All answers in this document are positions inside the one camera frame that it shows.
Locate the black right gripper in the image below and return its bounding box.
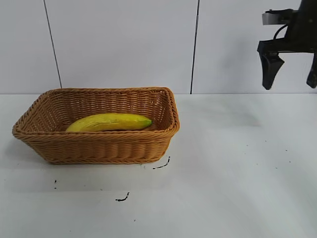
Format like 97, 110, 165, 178
257, 0, 317, 91

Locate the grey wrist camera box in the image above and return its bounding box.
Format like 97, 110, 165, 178
262, 8, 296, 26

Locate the woven wicker basket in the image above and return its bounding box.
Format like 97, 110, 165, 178
11, 86, 181, 166

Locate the black camera cable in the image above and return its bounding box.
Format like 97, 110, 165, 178
273, 23, 288, 40

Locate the yellow banana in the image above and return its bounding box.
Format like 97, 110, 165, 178
65, 113, 154, 132

